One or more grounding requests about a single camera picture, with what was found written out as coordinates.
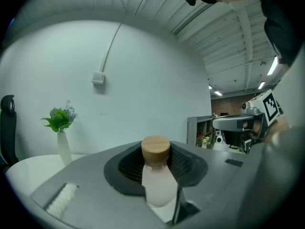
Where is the tall white ceramic vase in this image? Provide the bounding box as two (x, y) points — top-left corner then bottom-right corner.
(56, 130), (72, 167)

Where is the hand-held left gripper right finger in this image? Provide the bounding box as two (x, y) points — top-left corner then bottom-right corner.
(169, 141), (262, 226)

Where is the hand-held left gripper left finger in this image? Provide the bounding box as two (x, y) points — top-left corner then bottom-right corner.
(30, 141), (167, 229)

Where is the person's dark shirt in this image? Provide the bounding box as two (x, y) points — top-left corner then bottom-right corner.
(261, 0), (305, 66)

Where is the person's right forearm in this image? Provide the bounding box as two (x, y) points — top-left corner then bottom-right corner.
(264, 117), (290, 144)

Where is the thin black ceiling cable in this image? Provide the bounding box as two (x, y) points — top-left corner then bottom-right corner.
(134, 0), (153, 15)

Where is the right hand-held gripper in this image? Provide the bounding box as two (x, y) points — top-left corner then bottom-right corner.
(212, 89), (284, 152)

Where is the grey wooden shelf cabinet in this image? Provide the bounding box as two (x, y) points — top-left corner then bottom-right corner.
(187, 115), (224, 150)

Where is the white wall switch box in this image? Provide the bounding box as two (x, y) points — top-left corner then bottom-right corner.
(91, 72), (106, 85)

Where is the green and blue flower bouquet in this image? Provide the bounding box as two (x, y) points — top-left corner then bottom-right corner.
(41, 100), (79, 133)

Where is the white wall cable conduit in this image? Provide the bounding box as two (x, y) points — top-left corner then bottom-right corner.
(99, 21), (123, 73)

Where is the person's right hand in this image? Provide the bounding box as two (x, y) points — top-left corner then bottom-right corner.
(243, 122), (260, 138)

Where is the white oval table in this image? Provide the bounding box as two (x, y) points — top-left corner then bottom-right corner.
(5, 153), (178, 224)

